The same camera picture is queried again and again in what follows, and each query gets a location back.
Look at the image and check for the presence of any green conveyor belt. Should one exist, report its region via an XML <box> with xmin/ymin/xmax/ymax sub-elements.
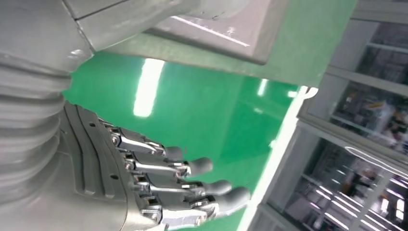
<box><xmin>62</xmin><ymin>51</ymin><xmax>302</xmax><ymax>231</ymax></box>

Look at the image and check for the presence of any dark framed glass partition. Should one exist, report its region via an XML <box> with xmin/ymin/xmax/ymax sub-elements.
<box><xmin>248</xmin><ymin>0</ymin><xmax>408</xmax><ymax>231</ymax></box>

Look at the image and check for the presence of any aluminium conveyor frame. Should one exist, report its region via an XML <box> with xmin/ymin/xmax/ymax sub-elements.
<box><xmin>236</xmin><ymin>85</ymin><xmax>319</xmax><ymax>231</ymax></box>

